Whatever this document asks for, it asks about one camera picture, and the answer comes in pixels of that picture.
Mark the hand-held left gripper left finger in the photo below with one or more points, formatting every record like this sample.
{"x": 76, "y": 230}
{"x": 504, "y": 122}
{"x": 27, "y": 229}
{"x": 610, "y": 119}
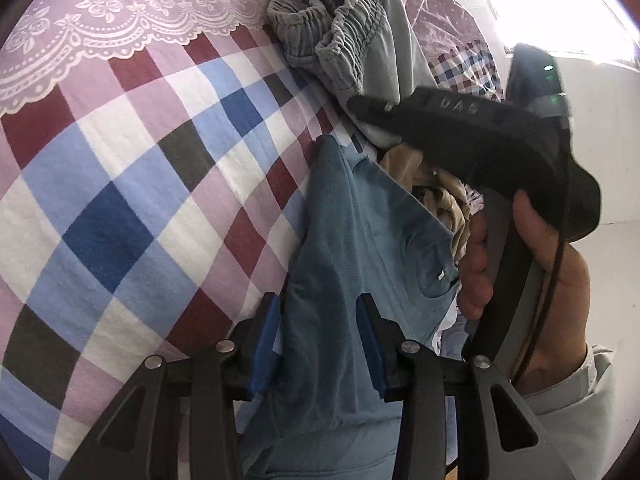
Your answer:
{"x": 265, "y": 345}

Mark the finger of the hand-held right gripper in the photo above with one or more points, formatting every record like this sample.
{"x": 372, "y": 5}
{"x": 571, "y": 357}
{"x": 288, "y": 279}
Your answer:
{"x": 390, "y": 110}

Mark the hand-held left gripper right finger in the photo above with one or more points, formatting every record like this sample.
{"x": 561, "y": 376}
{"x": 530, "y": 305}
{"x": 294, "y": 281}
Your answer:
{"x": 372, "y": 350}

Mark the teal blue shirt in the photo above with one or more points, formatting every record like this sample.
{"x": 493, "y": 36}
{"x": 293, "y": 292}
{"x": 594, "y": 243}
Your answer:
{"x": 350, "y": 240}

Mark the person's right forearm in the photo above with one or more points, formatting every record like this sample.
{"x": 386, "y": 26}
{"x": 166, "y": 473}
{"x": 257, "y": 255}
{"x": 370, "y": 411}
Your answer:
{"x": 585, "y": 410}

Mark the person's right hand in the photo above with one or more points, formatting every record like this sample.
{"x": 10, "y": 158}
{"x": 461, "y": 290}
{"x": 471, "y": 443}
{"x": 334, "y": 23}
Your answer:
{"x": 570, "y": 300}

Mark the tan garment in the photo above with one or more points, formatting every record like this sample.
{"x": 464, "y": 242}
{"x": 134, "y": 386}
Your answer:
{"x": 450, "y": 210}

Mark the purple checkered quilt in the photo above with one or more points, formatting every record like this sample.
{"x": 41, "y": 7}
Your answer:
{"x": 450, "y": 25}

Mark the window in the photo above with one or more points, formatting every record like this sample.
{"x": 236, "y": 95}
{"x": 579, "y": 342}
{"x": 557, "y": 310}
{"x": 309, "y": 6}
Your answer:
{"x": 575, "y": 10}

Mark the bed with checkered sheet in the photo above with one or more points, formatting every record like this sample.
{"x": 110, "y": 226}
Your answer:
{"x": 125, "y": 185}

